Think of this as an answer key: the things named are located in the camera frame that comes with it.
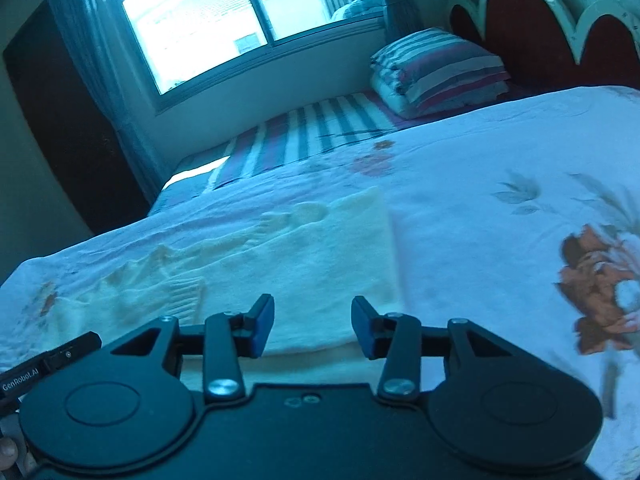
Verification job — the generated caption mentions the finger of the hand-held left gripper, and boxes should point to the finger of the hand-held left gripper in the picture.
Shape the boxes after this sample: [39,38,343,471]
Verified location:
[42,332,103,371]

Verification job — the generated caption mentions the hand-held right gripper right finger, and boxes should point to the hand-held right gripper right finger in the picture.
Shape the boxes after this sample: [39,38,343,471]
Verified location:
[351,296,522,404]

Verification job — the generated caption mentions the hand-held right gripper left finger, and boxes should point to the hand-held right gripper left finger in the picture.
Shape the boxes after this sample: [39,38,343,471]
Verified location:
[102,294,276,404]

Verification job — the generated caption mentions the cream knit sweater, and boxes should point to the cream knit sweater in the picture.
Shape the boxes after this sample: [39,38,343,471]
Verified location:
[50,187,407,397]

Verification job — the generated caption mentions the white floral bedsheet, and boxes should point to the white floral bedsheet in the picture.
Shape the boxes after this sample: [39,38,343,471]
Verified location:
[0,85,640,480]

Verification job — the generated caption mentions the striped bedsheet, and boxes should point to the striped bedsheet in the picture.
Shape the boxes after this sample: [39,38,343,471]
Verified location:
[150,91,402,217]

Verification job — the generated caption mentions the striped folded quilt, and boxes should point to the striped folded quilt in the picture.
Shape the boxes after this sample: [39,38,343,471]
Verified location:
[370,27,512,121]

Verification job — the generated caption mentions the long blue curtain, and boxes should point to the long blue curtain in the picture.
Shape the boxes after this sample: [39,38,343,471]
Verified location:
[42,0,172,207]

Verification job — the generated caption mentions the sliding window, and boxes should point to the sliding window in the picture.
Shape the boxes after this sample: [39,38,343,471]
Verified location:
[97,0,390,112]

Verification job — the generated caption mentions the short blue curtain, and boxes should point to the short blue curtain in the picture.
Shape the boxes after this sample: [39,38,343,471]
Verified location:
[310,0,427,55]

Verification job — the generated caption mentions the red scalloped headboard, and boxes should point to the red scalloped headboard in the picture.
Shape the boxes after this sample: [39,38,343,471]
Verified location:
[446,0,640,97]

